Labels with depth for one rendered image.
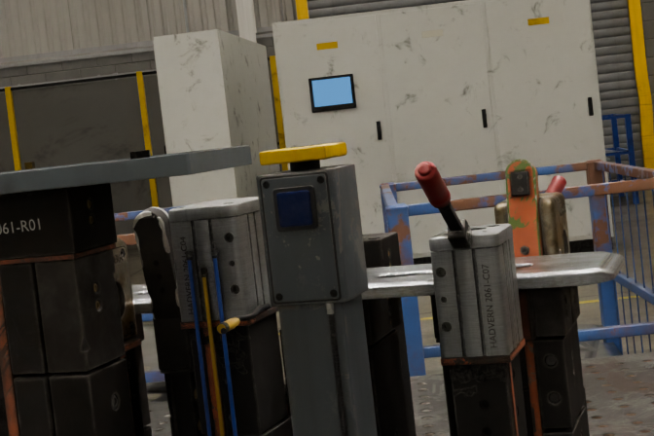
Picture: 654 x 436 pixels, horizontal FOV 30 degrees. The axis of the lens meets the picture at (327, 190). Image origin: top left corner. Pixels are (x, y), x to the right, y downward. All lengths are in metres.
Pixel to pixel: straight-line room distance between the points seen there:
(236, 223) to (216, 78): 8.13
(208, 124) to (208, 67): 0.43
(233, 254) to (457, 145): 8.12
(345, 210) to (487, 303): 0.19
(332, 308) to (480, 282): 0.18
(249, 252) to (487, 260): 0.25
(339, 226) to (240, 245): 0.22
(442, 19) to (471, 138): 0.92
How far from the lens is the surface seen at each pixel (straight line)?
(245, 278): 1.22
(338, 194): 1.01
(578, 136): 9.42
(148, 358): 3.96
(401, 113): 9.29
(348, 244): 1.03
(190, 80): 9.38
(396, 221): 3.22
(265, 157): 1.03
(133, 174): 1.04
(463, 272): 1.15
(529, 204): 1.47
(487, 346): 1.16
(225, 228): 1.21
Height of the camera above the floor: 1.17
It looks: 3 degrees down
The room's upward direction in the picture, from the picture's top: 6 degrees counter-clockwise
